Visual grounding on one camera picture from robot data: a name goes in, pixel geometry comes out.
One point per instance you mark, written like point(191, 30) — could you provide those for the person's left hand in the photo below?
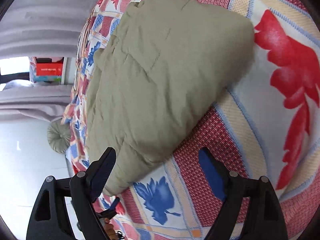
point(109, 229)

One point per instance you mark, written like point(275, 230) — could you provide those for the red box on shelf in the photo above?
point(49, 69)

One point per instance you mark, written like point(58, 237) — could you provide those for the grey curtain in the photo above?
point(40, 28)

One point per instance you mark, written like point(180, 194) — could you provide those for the olive green puffer jacket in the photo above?
point(164, 65)

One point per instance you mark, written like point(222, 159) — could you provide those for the white shelf unit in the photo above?
point(50, 79)

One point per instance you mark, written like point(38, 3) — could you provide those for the round grey tufted cushion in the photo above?
point(59, 136)

